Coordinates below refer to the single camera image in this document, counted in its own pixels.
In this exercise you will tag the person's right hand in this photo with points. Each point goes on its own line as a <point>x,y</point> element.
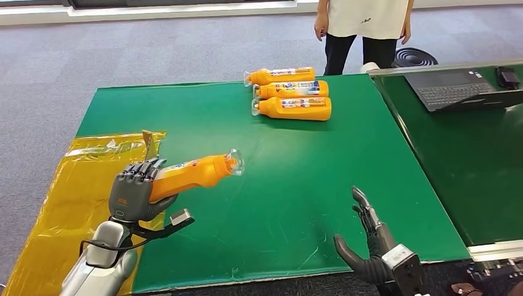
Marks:
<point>321,26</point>

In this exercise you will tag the person's left hand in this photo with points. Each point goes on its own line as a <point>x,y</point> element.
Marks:
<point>406,32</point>

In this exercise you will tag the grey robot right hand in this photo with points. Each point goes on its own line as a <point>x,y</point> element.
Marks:
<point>378,243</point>

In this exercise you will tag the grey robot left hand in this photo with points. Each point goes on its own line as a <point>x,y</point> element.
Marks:
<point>128,196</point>

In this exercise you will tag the orange bottle with clear cap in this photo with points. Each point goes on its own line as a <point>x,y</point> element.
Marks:
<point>298,109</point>
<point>192,175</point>
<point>286,76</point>
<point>294,90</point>

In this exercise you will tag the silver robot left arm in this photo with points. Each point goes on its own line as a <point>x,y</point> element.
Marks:
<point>104,261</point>

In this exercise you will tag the black round stool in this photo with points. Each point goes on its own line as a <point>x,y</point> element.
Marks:
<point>414,58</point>

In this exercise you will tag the person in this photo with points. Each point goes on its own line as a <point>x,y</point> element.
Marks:
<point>367,16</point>

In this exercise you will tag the small white object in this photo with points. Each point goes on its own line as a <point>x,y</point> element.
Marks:
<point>369,67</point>

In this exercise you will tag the yellow plastic sheet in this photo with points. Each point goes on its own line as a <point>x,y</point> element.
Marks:
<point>69,196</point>

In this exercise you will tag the black laptop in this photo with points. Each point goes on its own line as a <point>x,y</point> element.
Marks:
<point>449,90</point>

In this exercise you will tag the person's foot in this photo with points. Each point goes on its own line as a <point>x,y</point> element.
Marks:
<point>466,291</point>

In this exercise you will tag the small black device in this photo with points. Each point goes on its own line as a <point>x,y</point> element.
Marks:
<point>508,78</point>

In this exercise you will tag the green table mat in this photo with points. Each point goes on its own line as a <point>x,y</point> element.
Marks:
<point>286,163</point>

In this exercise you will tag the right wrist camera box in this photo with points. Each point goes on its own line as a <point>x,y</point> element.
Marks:
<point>404,267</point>

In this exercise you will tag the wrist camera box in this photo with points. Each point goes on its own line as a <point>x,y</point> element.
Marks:
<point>179,218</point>
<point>404,267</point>

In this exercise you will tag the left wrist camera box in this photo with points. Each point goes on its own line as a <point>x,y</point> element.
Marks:
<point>179,218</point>

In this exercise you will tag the green table with silver frame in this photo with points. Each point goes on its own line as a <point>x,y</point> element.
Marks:
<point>470,171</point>

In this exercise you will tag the black metal bracket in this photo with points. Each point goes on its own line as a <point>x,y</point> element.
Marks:
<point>494,271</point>

